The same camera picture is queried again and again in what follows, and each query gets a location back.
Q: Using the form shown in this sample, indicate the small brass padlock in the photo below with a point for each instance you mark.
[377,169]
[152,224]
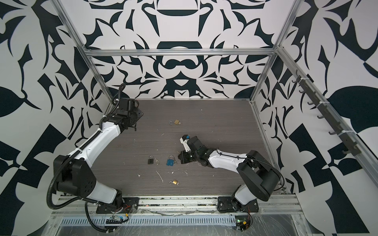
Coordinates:
[175,122]
[174,182]

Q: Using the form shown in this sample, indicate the left circuit board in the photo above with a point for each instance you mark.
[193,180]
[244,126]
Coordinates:
[117,219]

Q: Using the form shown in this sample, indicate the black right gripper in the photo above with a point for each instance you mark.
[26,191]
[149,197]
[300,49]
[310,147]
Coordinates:
[183,159]

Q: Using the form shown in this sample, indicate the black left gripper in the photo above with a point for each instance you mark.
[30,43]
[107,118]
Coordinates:
[139,113]

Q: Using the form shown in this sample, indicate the white slotted cable duct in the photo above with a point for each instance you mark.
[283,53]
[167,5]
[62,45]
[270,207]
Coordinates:
[158,220]

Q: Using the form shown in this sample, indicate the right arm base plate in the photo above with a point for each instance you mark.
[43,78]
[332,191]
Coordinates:
[229,204]

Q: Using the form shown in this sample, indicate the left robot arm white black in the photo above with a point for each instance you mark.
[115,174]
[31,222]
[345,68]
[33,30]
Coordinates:
[73,178]

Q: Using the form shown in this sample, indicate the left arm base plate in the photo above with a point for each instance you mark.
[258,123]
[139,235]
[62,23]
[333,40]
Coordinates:
[126,205]

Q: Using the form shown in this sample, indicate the circuit board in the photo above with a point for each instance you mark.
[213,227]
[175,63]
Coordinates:
[117,219]
[243,222]

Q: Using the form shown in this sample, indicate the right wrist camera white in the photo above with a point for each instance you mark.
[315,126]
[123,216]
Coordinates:
[184,141]

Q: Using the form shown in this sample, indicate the black coat hook rail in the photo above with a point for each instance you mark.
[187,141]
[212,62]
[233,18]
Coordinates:
[328,113]

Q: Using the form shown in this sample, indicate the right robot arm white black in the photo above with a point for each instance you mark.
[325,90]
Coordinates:
[259,176]

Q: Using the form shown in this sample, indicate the blue padlock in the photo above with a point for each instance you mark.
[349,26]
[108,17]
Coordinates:
[171,161]

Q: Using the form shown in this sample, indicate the small black padlock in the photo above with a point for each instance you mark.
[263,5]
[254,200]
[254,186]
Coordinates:
[151,160]

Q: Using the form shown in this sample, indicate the right circuit board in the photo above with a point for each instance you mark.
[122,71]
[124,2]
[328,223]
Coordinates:
[243,222]

